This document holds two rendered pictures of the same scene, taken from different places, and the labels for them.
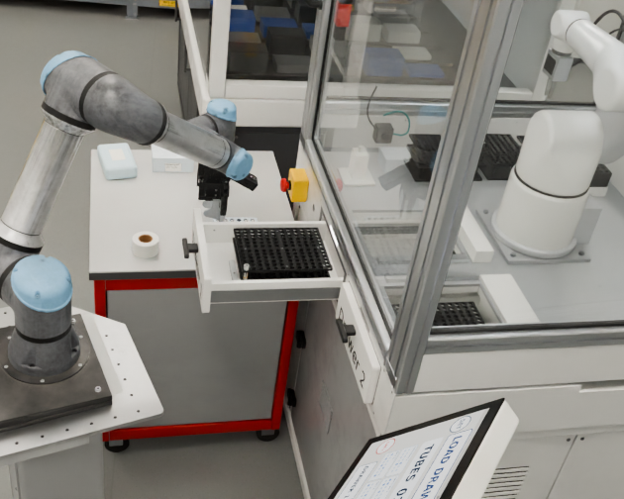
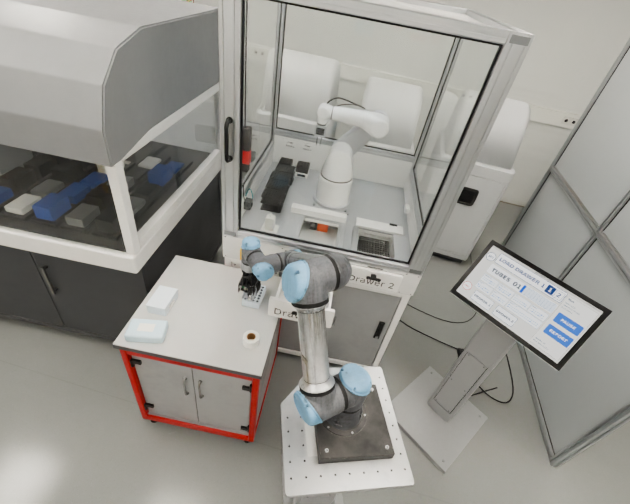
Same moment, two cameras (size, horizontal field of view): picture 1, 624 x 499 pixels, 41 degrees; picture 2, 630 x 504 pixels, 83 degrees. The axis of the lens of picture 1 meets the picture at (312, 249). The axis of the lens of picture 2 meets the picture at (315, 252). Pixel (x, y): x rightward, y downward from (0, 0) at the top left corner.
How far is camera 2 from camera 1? 179 cm
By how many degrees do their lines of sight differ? 56
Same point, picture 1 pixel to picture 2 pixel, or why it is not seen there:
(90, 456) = not seen: hidden behind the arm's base
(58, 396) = (375, 409)
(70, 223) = (4, 421)
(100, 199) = (183, 352)
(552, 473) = not seen: hidden behind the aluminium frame
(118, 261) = (256, 358)
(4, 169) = not seen: outside the picture
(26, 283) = (365, 385)
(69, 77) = (322, 277)
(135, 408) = (377, 378)
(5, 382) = (363, 435)
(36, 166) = (323, 339)
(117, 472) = (263, 441)
